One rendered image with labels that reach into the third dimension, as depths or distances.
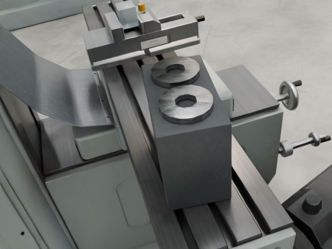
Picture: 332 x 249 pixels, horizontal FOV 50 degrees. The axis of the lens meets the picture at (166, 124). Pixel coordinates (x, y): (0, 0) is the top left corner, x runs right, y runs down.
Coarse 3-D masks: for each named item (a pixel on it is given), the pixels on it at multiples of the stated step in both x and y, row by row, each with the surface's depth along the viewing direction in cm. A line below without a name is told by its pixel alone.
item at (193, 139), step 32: (160, 64) 67; (192, 64) 66; (160, 96) 62; (192, 96) 59; (160, 128) 55; (192, 128) 55; (224, 128) 55; (160, 160) 57; (192, 160) 58; (224, 160) 59; (192, 192) 64; (224, 192) 65
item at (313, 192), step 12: (312, 180) 108; (324, 180) 106; (300, 192) 104; (312, 192) 101; (324, 192) 103; (288, 204) 101; (300, 204) 99; (312, 204) 94; (324, 204) 98; (300, 216) 96; (312, 216) 95; (324, 216) 95; (300, 228) 97; (312, 228) 93; (324, 228) 94; (312, 240) 95; (324, 240) 94
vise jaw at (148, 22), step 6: (138, 12) 109; (144, 12) 109; (150, 12) 109; (138, 18) 106; (144, 18) 105; (150, 18) 105; (156, 18) 107; (144, 24) 104; (150, 24) 105; (156, 24) 105; (144, 30) 105; (150, 30) 106; (156, 30) 106
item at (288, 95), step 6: (282, 84) 136; (288, 84) 132; (294, 84) 132; (300, 84) 132; (282, 90) 138; (288, 90) 134; (294, 90) 130; (276, 96) 134; (282, 96) 134; (288, 96) 134; (294, 96) 130; (282, 102) 140; (288, 102) 136; (294, 102) 131; (288, 108) 136; (294, 108) 133
